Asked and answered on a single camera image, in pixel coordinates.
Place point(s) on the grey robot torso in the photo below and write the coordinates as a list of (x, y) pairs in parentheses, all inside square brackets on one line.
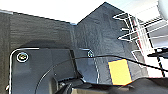
[(63, 65)]

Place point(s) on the white drying rack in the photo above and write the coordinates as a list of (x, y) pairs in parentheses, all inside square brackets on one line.
[(138, 28)]

